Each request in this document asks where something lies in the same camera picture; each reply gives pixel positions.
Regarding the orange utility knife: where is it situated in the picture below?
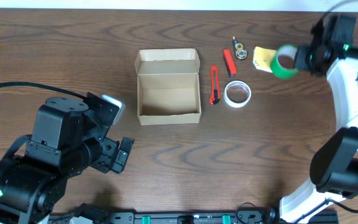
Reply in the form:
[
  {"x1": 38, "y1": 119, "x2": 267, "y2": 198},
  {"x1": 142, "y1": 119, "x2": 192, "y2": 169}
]
[{"x1": 209, "y1": 65, "x2": 221, "y2": 105}]

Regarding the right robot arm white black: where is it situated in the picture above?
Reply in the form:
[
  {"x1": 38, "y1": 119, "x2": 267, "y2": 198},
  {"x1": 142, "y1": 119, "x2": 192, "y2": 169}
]
[{"x1": 270, "y1": 14, "x2": 358, "y2": 223}]

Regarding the white tape roll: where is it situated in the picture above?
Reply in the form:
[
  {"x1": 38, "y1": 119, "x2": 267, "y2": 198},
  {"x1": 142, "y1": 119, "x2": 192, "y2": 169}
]
[{"x1": 224, "y1": 80, "x2": 252, "y2": 108}]

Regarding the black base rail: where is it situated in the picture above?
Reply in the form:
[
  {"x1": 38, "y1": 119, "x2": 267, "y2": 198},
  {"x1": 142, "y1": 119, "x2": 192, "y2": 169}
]
[{"x1": 48, "y1": 203, "x2": 339, "y2": 224}]

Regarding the brown cardboard box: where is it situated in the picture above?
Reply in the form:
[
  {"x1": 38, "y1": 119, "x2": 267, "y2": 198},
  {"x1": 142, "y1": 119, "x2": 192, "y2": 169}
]
[{"x1": 135, "y1": 49, "x2": 201, "y2": 126}]

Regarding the yellow sticky note pad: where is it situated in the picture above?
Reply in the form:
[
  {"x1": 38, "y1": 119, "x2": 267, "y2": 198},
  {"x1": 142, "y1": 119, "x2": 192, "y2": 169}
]
[{"x1": 252, "y1": 47, "x2": 277, "y2": 73}]

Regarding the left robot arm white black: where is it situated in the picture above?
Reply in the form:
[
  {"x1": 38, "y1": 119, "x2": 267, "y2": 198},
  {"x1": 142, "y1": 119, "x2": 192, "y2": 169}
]
[{"x1": 0, "y1": 93, "x2": 134, "y2": 223}]

